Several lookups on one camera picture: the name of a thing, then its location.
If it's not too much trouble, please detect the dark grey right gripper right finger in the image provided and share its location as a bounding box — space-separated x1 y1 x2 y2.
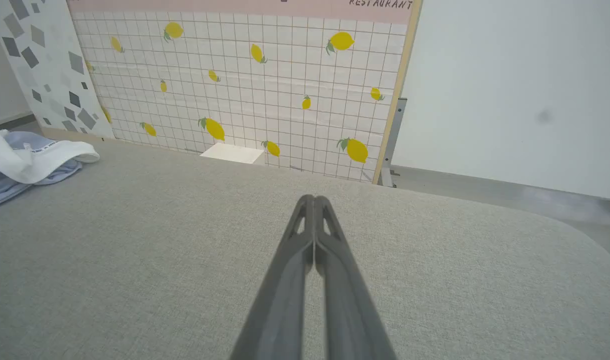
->
314 195 398 360

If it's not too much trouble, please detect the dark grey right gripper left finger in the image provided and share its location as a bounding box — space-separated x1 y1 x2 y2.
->
230 195 315 360

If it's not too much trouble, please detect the light blue white polo shirt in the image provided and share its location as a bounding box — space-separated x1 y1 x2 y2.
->
0 129 100 213

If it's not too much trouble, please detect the white box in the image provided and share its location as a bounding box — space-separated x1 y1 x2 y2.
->
200 142 266 165

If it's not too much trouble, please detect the grey metal panel stand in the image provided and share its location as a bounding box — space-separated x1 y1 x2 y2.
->
378 97 408 189

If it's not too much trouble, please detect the lemon print grid panel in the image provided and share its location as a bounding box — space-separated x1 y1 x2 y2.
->
66 0 424 186

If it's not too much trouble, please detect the white partition board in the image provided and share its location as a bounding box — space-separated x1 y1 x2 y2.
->
389 0 610 202

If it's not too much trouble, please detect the white grey terrazzo panel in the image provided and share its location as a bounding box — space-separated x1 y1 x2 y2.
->
0 0 116 142

